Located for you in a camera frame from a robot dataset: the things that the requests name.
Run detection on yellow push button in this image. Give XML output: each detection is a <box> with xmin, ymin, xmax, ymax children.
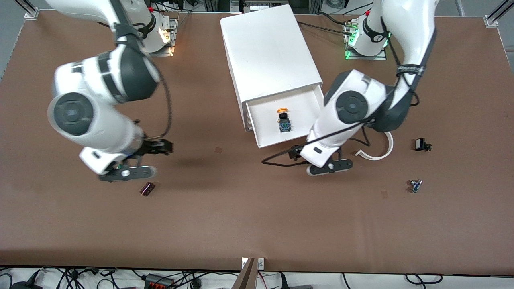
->
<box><xmin>276</xmin><ymin>107</ymin><xmax>293</xmax><ymax>133</ymax></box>

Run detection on white drawer cabinet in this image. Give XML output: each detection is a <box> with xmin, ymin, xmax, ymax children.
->
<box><xmin>220</xmin><ymin>4</ymin><xmax>324</xmax><ymax>132</ymax></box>

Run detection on white curved plastic piece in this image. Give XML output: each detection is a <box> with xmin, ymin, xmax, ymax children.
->
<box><xmin>353</xmin><ymin>132</ymin><xmax>394</xmax><ymax>161</ymax></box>

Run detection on black plug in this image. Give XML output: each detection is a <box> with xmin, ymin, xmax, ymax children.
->
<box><xmin>277</xmin><ymin>272</ymin><xmax>314</xmax><ymax>289</ymax></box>

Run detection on wooden beam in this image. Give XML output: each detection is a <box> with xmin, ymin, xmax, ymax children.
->
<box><xmin>232</xmin><ymin>258</ymin><xmax>257</xmax><ymax>289</ymax></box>

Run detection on black orange power strip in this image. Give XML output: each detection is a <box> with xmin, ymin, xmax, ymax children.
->
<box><xmin>144</xmin><ymin>273</ymin><xmax>175</xmax><ymax>289</ymax></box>

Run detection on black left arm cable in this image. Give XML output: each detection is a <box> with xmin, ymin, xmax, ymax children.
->
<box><xmin>262</xmin><ymin>14</ymin><xmax>420</xmax><ymax>166</ymax></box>

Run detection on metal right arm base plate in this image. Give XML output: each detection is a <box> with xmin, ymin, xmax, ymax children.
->
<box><xmin>151</xmin><ymin>18</ymin><xmax>177</xmax><ymax>57</ymax></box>

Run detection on small metal bracket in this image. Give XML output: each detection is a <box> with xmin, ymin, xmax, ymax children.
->
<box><xmin>241</xmin><ymin>257</ymin><xmax>265</xmax><ymax>270</ymax></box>

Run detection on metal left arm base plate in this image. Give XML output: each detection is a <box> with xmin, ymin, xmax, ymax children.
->
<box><xmin>344</xmin><ymin>22</ymin><xmax>388</xmax><ymax>61</ymax></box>

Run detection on black table cable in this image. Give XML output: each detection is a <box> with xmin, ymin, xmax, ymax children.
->
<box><xmin>317</xmin><ymin>12</ymin><xmax>354</xmax><ymax>26</ymax></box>
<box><xmin>298</xmin><ymin>21</ymin><xmax>354</xmax><ymax>36</ymax></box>

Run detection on aluminium frame bracket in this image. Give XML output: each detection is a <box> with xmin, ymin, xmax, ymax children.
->
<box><xmin>485</xmin><ymin>0</ymin><xmax>514</xmax><ymax>28</ymax></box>
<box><xmin>15</xmin><ymin>0</ymin><xmax>40</xmax><ymax>20</ymax></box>

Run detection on black looped cable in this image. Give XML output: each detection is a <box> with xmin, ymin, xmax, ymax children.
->
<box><xmin>405</xmin><ymin>273</ymin><xmax>443</xmax><ymax>285</ymax></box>

